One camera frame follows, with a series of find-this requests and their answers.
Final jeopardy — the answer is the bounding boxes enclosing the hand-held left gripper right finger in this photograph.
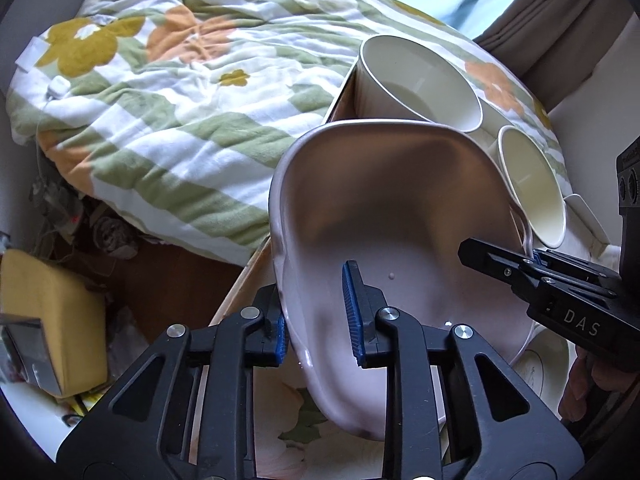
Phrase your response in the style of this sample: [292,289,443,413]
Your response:
[341,260,586,480]

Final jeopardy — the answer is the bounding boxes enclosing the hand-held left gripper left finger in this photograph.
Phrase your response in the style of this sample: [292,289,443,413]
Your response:
[56,280,288,480]

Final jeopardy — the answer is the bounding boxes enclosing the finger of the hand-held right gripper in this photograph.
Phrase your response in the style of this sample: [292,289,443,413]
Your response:
[532,249,622,296]
[459,237,551,306]

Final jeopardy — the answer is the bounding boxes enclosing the cartoon print plate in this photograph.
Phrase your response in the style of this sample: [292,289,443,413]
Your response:
[511,331,571,411]

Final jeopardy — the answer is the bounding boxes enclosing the cream round bowl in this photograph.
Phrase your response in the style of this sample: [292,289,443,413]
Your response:
[495,125,568,250]

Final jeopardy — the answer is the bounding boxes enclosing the pink square bowl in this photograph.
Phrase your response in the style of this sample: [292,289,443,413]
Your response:
[268,119,538,442]

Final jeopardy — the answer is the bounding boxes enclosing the small white bowl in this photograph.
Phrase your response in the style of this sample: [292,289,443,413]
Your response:
[357,34,484,133]

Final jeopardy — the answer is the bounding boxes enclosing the person's right hand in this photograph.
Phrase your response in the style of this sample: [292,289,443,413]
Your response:
[559,346,633,423]

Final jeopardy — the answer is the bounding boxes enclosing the white railed table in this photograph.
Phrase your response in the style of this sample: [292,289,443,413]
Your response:
[207,67,613,480]

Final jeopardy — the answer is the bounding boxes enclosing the dark patterned cloth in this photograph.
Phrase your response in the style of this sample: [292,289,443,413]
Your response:
[90,215,141,261]

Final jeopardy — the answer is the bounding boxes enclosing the brown curtain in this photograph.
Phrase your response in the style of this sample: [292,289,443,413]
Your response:
[472,0,631,116]

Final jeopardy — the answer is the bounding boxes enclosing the grey flat box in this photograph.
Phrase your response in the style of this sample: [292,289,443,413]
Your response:
[0,312,65,395]

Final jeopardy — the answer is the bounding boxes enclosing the floral striped blanket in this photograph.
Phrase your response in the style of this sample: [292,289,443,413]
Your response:
[6,0,568,266]

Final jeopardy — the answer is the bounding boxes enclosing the tangled cables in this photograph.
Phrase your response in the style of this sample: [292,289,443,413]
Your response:
[27,170,96,261]

